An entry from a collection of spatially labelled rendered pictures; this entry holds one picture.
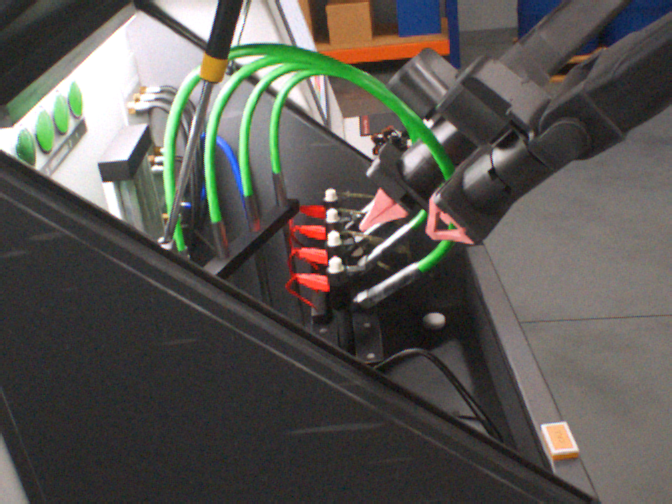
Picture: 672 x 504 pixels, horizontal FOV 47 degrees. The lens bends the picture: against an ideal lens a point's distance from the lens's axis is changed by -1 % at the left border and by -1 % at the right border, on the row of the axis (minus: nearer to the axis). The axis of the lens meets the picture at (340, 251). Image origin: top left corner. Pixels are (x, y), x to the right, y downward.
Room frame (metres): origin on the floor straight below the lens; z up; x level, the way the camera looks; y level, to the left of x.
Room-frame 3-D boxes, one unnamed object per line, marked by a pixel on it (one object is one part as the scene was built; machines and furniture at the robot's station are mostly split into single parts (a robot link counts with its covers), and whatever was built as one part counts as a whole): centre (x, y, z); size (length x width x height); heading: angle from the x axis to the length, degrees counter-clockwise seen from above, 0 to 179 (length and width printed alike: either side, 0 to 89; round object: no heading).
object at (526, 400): (0.92, -0.23, 0.87); 0.62 x 0.04 x 0.16; 179
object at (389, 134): (1.66, -0.15, 1.01); 0.23 x 0.11 x 0.06; 179
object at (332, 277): (0.92, 0.00, 1.00); 0.05 x 0.03 x 0.21; 89
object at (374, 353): (1.04, 0.01, 0.91); 0.34 x 0.10 x 0.15; 179
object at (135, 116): (1.17, 0.27, 1.20); 0.13 x 0.03 x 0.31; 179
